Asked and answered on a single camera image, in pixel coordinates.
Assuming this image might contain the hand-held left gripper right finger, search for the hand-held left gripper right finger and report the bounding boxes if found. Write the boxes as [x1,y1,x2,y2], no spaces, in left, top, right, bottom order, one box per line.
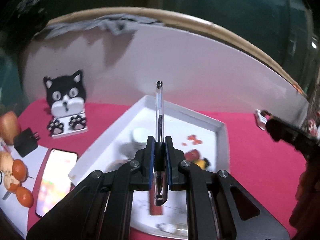
[164,135,290,240]

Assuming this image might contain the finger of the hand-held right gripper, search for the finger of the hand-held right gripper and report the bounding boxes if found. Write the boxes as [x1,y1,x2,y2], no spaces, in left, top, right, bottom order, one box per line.
[265,118,300,143]

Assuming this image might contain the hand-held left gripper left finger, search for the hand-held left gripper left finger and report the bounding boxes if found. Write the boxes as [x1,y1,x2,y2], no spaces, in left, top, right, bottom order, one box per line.
[26,135,155,240]

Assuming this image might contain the white cylinder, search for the white cylinder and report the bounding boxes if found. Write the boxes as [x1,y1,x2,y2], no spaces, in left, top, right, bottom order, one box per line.
[131,127,150,149]

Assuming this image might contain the yellow lighter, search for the yellow lighter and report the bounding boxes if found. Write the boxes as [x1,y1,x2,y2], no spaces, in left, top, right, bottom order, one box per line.
[194,157,211,172]

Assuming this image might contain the red rectangular stick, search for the red rectangular stick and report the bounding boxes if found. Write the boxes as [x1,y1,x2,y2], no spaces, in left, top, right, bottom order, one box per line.
[149,189,163,216]

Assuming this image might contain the white shallow tray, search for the white shallow tray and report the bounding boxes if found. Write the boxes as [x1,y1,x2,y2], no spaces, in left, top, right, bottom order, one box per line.
[68,95,230,239]

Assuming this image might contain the white charger plug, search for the white charger plug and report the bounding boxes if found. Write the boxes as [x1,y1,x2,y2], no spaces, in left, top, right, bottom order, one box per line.
[156,223,187,233]

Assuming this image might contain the clear ballpoint pen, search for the clear ballpoint pen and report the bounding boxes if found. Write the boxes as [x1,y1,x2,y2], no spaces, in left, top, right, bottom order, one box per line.
[153,81,168,207]

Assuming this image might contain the person's right forearm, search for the person's right forearm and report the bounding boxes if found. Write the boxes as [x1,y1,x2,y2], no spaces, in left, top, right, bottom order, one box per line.
[289,160,320,232]

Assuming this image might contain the red white patterned cushion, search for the red white patterned cushion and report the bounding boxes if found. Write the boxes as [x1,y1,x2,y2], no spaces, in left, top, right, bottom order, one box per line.
[309,119,320,140]

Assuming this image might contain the white power strip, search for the white power strip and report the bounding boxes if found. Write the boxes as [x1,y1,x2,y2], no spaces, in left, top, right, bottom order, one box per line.
[254,109,272,130]

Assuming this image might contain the small red container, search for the small red container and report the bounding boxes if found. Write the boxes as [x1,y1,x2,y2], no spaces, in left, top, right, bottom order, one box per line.
[185,149,202,162]

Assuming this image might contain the brown tape roll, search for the brown tape roll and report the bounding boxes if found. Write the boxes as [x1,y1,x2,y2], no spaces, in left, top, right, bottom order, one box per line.
[106,159,130,170]

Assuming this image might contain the orange sticker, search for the orange sticker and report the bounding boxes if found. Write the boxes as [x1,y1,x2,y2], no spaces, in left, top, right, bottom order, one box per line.
[182,134,203,147]

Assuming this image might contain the smartphone with lit screen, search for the smartphone with lit screen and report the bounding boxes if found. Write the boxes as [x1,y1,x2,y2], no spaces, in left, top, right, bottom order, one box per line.
[35,149,78,218]

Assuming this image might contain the black white cat phone holder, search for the black white cat phone holder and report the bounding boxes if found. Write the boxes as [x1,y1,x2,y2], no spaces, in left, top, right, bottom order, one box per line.
[43,69,88,139]

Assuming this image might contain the black charger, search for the black charger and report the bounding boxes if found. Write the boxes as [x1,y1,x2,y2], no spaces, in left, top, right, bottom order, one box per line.
[13,127,40,158]

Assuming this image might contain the orange tangerine peel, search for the orange tangerine peel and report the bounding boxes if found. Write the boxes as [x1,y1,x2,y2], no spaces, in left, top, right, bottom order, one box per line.
[4,175,22,193]

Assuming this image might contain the peeled pale fruit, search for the peeled pale fruit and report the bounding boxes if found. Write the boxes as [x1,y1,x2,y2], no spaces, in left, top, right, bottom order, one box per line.
[0,152,14,178]

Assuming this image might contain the white paper sheet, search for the white paper sheet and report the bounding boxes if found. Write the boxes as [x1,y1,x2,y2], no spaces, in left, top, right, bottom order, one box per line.
[0,140,49,235]

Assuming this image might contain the yellowish red apple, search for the yellowish red apple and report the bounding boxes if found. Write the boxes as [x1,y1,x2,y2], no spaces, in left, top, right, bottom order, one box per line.
[0,111,22,145]

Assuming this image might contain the grey cloth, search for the grey cloth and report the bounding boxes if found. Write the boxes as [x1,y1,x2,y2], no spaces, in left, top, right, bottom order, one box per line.
[45,14,164,39]

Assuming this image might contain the bamboo wall rail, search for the bamboo wall rail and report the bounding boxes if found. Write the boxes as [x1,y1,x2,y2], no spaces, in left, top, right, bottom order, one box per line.
[46,6,309,99]

